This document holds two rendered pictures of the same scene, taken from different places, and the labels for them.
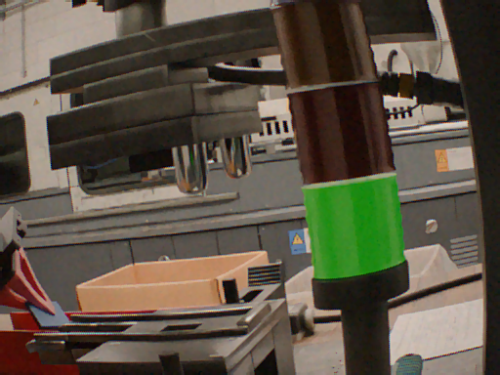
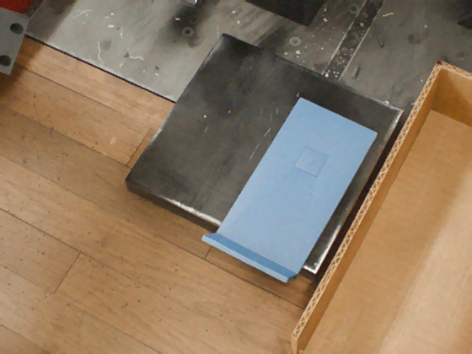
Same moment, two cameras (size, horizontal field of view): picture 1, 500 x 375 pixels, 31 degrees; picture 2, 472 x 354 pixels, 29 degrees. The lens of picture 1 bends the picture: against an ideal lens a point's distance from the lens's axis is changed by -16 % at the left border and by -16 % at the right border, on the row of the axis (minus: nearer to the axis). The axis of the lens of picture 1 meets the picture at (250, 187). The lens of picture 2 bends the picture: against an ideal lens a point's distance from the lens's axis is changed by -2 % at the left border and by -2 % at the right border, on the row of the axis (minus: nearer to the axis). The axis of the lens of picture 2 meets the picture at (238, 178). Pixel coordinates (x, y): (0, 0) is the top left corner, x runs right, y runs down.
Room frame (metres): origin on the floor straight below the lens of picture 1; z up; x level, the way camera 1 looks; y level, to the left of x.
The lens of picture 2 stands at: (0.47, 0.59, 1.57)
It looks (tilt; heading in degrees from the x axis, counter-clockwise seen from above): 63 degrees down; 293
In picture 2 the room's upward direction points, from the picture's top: 7 degrees counter-clockwise
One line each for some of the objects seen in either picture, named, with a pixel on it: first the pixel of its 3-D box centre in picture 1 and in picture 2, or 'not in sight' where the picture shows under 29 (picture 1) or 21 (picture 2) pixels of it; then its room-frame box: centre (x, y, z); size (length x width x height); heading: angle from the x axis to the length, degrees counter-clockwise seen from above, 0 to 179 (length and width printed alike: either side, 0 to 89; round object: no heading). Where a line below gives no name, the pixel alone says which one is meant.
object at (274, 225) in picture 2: not in sight; (293, 184); (0.55, 0.29, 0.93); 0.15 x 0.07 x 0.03; 77
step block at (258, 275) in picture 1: (266, 316); not in sight; (0.91, 0.00, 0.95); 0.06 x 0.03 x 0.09; 168
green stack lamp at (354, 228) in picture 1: (356, 225); not in sight; (0.39, -0.04, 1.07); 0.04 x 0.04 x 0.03
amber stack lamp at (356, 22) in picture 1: (325, 44); not in sight; (0.39, -0.04, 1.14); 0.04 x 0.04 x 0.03
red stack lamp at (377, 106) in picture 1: (343, 131); not in sight; (0.39, -0.04, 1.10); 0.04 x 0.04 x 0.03
